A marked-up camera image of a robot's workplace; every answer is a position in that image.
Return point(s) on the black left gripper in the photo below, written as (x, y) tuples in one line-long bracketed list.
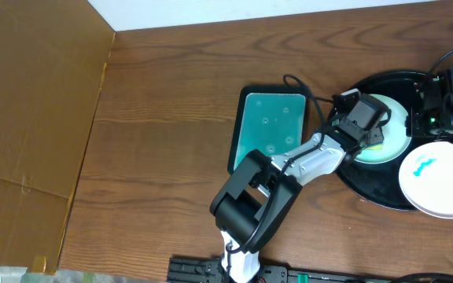
[(373, 137)]

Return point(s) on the brown cardboard panel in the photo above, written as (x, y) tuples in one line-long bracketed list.
[(53, 56)]

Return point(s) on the light green plate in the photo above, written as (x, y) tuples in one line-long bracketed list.
[(395, 141)]

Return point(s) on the round black tray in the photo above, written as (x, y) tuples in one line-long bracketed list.
[(379, 183)]

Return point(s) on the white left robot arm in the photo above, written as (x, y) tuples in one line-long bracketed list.
[(258, 195)]

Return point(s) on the black rectangular soap water tray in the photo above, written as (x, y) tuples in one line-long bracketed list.
[(270, 118)]

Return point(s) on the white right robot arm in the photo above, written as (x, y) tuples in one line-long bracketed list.
[(434, 119)]

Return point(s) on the green scouring pad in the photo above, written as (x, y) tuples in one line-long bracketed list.
[(374, 147)]

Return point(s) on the white plate with green stain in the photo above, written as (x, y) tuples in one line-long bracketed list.
[(426, 178)]

